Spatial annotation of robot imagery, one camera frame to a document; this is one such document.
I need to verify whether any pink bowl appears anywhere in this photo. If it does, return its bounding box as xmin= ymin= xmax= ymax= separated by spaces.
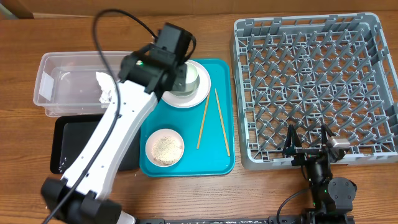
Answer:
xmin=145 ymin=129 xmax=185 ymax=167

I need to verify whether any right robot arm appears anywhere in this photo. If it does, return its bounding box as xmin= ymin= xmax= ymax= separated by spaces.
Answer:
xmin=276 ymin=124 xmax=357 ymax=224

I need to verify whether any grey dishwasher rack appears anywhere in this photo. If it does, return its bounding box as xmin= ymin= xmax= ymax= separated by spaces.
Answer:
xmin=231 ymin=12 xmax=397 ymax=170

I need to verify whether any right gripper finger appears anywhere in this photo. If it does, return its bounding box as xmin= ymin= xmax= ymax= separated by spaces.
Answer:
xmin=321 ymin=124 xmax=336 ymax=146
xmin=284 ymin=124 xmax=302 ymax=149

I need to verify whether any black plastic tray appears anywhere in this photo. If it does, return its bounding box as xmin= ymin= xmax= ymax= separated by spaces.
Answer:
xmin=50 ymin=114 xmax=141 ymax=174

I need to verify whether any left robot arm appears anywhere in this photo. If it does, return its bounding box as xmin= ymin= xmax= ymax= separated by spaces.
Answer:
xmin=41 ymin=23 xmax=196 ymax=223

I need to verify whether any white napkin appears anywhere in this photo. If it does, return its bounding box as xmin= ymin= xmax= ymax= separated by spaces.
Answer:
xmin=96 ymin=72 xmax=115 ymax=104

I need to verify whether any white round plate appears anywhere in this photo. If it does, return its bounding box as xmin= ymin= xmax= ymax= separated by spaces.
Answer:
xmin=162 ymin=60 xmax=211 ymax=108

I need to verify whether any clear plastic storage bin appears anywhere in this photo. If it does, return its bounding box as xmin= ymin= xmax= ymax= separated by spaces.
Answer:
xmin=32 ymin=50 xmax=139 ymax=118

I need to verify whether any wooden chopstick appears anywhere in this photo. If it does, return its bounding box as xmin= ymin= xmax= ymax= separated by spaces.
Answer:
xmin=197 ymin=93 xmax=210 ymax=149
xmin=215 ymin=88 xmax=231 ymax=157

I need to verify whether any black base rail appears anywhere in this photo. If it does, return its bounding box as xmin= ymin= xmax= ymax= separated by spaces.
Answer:
xmin=136 ymin=215 xmax=355 ymax=224

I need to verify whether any teal serving tray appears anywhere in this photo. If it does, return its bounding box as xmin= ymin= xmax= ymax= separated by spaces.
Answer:
xmin=139 ymin=58 xmax=235 ymax=177

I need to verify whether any grey shallow bowl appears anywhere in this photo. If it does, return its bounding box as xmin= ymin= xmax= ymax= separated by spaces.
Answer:
xmin=170 ymin=67 xmax=200 ymax=96

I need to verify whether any pale green paper cup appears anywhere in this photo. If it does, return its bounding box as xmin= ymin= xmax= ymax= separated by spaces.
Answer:
xmin=185 ymin=63 xmax=200 ymax=92

